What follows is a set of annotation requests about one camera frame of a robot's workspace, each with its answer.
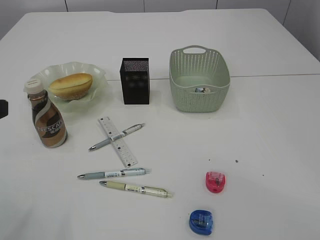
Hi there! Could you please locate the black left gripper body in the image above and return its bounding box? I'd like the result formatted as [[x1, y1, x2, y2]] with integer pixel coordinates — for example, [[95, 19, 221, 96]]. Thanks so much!
[[0, 99, 9, 119]]

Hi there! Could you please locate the brown Nescafe coffee bottle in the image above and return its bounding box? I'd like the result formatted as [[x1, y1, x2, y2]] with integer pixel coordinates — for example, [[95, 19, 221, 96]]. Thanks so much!
[[24, 78, 68, 148]]

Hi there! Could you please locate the golden bread roll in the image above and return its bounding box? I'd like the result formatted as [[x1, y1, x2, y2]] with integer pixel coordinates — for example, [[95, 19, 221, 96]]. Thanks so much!
[[48, 73, 93, 101]]

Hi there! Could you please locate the paper ball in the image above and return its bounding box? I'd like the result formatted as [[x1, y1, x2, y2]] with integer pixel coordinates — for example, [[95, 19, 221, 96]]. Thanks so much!
[[194, 87, 212, 93]]

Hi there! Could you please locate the pink pencil sharpener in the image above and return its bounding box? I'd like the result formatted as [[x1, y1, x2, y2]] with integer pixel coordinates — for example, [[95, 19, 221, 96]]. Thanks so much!
[[205, 171, 226, 194]]

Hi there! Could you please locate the blue pencil sharpener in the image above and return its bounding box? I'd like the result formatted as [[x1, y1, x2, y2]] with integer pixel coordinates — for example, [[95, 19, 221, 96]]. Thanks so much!
[[189, 209, 214, 236]]

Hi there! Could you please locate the pale green glass plate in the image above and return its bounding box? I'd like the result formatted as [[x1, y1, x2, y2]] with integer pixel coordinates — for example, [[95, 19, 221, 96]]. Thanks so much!
[[31, 61, 111, 113]]

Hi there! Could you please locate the grey pen across ruler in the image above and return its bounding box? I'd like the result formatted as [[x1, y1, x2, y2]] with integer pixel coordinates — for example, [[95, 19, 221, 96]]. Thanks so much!
[[88, 123, 145, 152]]

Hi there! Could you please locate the black mesh pen holder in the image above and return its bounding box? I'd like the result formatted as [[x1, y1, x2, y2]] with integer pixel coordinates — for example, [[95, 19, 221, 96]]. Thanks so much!
[[119, 57, 150, 105]]

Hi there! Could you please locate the blue grip pen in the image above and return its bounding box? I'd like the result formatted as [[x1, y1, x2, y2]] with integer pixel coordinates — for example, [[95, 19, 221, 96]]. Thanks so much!
[[77, 168, 151, 180]]

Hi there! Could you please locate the beige grip pen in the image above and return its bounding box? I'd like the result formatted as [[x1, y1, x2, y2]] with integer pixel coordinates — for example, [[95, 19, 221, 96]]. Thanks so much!
[[99, 180, 173, 198]]

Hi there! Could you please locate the green plastic basket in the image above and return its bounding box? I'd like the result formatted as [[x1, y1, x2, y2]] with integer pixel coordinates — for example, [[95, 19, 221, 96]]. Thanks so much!
[[169, 45, 231, 113]]

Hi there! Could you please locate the clear plastic ruler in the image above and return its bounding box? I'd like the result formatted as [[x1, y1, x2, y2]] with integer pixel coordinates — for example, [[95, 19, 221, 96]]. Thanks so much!
[[98, 116, 138, 169]]

